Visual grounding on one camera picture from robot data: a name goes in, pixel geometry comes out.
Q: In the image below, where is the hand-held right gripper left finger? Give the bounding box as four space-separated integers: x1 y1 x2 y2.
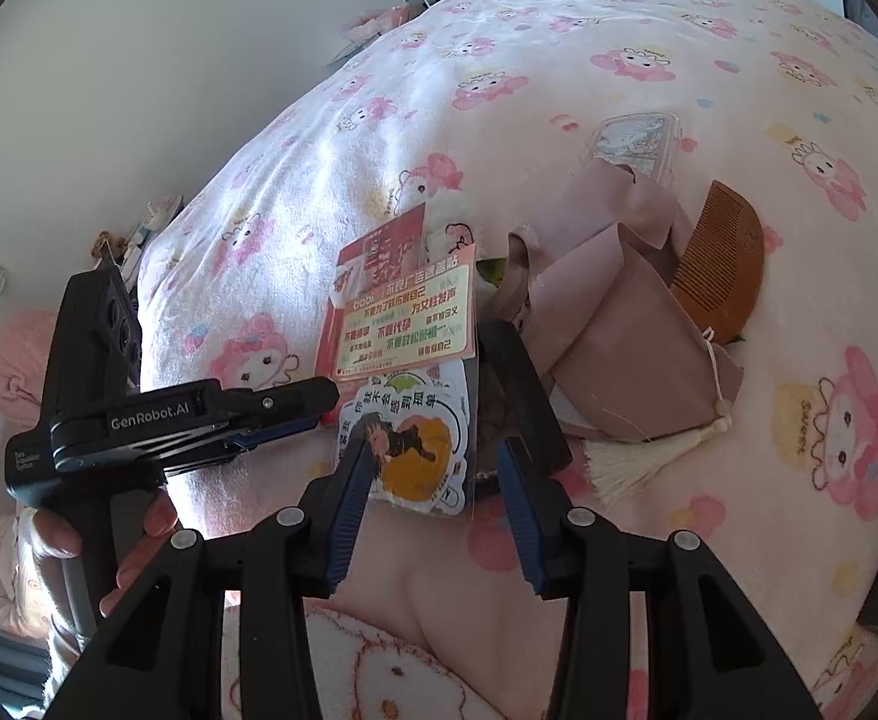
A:
45 435 380 720

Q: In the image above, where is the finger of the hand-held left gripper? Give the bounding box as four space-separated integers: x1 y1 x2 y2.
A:
218 377 341 430
218 411 321 455

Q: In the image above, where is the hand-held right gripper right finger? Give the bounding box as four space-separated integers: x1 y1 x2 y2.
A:
495 439 822 720

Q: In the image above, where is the cartoon girl sticker pack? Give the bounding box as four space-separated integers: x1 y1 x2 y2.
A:
332 358 479 524

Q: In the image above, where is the red green sticker card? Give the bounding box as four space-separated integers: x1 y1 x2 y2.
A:
310 201 483 385

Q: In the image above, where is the black frame display case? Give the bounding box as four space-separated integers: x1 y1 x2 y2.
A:
473 320 575 500

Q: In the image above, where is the person's left forearm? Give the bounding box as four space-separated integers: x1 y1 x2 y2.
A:
0 514 103 691

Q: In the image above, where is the person's left hand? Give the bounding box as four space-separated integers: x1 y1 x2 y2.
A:
26 484 181 616

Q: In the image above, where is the pink plush pillow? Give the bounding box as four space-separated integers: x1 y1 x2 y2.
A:
0 306 59 430

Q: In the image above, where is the cream tassel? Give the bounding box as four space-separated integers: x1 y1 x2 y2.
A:
580 328 738 512

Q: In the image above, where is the cluttered side table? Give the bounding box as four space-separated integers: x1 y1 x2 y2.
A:
92 193 187 280

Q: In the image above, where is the pink cloth pouch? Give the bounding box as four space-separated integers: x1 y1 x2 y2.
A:
495 156 745 445

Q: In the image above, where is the wooden comb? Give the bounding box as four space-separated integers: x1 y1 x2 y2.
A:
666 178 768 344

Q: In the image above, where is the clear cartoon case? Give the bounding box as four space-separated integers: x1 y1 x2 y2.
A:
580 110 685 190

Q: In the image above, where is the pink cartoon printed blanket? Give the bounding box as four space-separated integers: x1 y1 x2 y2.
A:
135 0 878 720

